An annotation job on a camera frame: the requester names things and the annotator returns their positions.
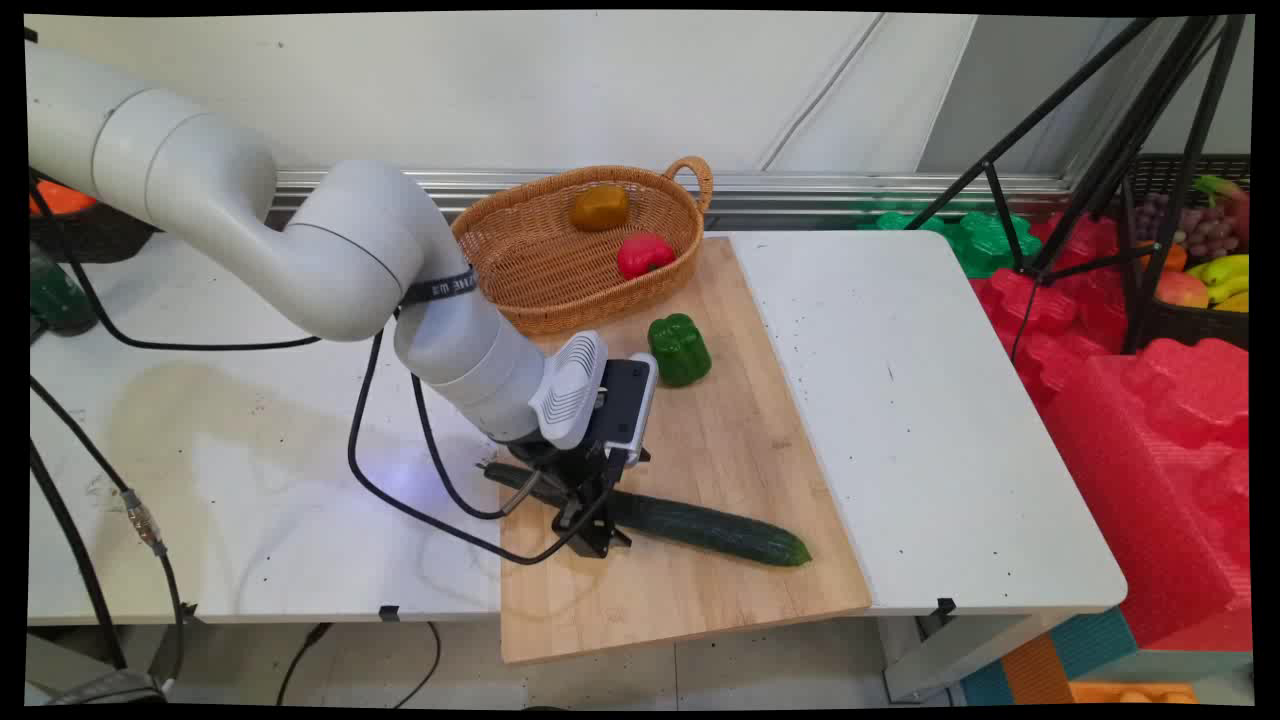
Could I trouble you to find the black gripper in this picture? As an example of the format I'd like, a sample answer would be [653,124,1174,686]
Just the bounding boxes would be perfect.
[505,437,653,560]

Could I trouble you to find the long dark green cucumber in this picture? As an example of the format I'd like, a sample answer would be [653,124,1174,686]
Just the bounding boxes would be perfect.
[478,460,813,568]

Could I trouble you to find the yellow bell pepper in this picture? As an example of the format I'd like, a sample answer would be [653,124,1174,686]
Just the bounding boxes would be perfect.
[569,185,631,233]

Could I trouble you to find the wooden cutting board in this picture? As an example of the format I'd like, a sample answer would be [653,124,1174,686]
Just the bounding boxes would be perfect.
[497,237,873,667]

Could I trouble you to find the green bell pepper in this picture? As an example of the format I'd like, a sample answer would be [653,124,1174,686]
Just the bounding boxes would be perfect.
[647,313,713,389]

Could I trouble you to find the woven wicker basket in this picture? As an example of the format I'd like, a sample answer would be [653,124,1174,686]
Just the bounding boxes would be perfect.
[452,156,714,336]

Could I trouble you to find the red bell pepper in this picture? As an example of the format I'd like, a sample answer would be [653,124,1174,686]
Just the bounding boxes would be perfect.
[616,233,677,281]

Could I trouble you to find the grey table leg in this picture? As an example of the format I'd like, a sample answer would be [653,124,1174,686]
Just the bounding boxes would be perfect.
[878,610,1066,703]

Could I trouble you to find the teal orange foam mat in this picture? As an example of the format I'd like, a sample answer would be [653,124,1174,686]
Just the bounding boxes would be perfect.
[960,606,1141,706]

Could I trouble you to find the green foam mat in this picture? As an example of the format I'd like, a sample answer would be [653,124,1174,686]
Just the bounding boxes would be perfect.
[858,209,1043,280]

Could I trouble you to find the red foam mats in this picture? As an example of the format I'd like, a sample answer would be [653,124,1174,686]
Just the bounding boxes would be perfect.
[968,212,1253,653]

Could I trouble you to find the orange tray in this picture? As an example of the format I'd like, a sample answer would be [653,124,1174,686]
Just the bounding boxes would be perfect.
[1068,681,1199,705]

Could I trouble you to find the black basket with orange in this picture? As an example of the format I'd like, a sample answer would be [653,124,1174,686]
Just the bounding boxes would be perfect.
[30,203,161,265]

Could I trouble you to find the dark green round object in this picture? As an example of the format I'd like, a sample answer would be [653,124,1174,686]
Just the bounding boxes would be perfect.
[30,243,99,338]

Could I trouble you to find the orange toy fruit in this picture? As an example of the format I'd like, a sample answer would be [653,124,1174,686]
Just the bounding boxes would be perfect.
[30,180,98,216]

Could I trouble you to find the black basket with grapes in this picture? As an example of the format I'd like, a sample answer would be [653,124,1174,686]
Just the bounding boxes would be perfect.
[1120,153,1251,351]

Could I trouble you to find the red yellow toy apple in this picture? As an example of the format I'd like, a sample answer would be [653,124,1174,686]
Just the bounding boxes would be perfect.
[1154,270,1210,310]

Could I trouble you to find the purple toy grapes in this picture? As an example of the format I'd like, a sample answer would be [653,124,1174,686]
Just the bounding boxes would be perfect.
[1133,193,1243,262]

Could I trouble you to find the yellow toy banana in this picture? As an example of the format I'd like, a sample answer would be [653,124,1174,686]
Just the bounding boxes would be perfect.
[1184,254,1251,304]

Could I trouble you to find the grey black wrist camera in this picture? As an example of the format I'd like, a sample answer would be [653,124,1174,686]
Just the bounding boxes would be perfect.
[585,354,660,467]

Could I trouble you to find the white vented camera mount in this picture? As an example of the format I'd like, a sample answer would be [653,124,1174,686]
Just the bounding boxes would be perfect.
[527,330,610,451]

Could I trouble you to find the thin black camera cable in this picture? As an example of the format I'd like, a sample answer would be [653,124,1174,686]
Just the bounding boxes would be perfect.
[411,372,547,521]

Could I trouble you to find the long black gripper cable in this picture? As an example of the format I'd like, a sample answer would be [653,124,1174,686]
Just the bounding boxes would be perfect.
[347,330,616,567]

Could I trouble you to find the black floor cable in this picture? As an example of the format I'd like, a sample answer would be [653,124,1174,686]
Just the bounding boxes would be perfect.
[275,622,442,709]

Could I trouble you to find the black velcro strap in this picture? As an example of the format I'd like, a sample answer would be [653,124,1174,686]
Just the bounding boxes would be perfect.
[399,267,480,308]

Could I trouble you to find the metal wall rail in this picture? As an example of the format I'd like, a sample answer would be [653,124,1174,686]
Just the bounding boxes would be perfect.
[268,168,1073,217]

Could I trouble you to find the black cable with metal connector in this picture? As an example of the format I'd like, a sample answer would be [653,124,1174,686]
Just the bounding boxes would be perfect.
[30,375,187,693]

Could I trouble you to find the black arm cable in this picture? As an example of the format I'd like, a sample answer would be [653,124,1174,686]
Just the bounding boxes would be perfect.
[30,170,323,352]

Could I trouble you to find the thick black cable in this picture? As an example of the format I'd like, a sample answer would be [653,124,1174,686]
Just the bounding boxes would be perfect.
[30,440,129,671]

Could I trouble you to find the black camera tripod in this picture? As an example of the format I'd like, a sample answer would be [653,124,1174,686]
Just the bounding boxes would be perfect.
[905,15,1251,356]

